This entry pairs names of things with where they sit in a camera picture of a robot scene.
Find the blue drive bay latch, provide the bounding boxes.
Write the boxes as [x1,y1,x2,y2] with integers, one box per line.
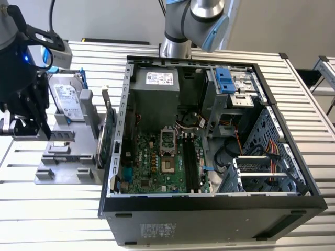
[215,66,235,94]

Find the orange yellow wire bundle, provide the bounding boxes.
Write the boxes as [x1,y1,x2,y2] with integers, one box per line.
[264,139,283,184]

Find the green graphics card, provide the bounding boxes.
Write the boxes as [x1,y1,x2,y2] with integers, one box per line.
[95,85,118,170]

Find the green motherboard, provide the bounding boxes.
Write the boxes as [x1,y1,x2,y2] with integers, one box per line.
[119,132,211,195]

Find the black PC case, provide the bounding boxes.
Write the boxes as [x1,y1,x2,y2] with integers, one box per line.
[98,54,328,247]

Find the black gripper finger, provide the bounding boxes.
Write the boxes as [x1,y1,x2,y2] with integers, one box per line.
[18,74,52,141]

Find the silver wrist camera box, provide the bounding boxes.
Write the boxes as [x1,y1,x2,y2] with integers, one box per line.
[0,109,40,137]

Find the black flat cable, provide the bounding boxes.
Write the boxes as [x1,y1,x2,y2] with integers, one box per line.
[266,153,308,196]

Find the aluminium side table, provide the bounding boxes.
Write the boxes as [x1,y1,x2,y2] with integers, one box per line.
[310,54,335,116]

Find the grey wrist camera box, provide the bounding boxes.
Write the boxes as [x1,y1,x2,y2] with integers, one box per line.
[47,39,73,71]

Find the black stand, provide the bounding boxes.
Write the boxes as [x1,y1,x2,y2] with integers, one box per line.
[295,68,322,93]

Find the thin orange wire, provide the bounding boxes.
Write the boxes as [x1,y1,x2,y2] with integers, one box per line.
[234,130,243,157]

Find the black round fan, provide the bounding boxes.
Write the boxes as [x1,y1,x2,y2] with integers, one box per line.
[179,109,201,128]

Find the metal disk bay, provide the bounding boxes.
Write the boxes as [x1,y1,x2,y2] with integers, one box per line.
[217,155,291,194]

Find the metal socket cover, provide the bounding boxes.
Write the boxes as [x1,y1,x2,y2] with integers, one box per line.
[159,125,177,156]

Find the black RAM slot white clips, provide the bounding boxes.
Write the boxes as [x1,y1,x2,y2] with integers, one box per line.
[190,133,202,194]
[182,133,196,194]

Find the grey parts rack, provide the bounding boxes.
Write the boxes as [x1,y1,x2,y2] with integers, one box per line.
[33,90,110,186]

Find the hard disk in blue carrier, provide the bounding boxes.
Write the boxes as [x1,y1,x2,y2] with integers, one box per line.
[46,67,88,125]

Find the black bar yellow end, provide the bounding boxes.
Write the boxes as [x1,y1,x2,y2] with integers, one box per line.
[81,38,150,45]

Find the CPU socket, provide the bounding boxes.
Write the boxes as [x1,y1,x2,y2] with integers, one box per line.
[160,156,176,174]

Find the grey power supply unit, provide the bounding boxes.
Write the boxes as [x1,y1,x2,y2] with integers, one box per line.
[130,66,181,131]

